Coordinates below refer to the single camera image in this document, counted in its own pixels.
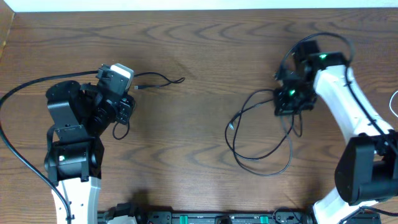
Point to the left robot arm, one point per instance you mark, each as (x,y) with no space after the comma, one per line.
(81,113)

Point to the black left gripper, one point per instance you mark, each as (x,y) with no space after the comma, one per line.
(127,105)

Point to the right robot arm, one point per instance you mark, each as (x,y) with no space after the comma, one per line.
(366,173)

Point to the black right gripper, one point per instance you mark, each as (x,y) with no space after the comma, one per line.
(284,107)

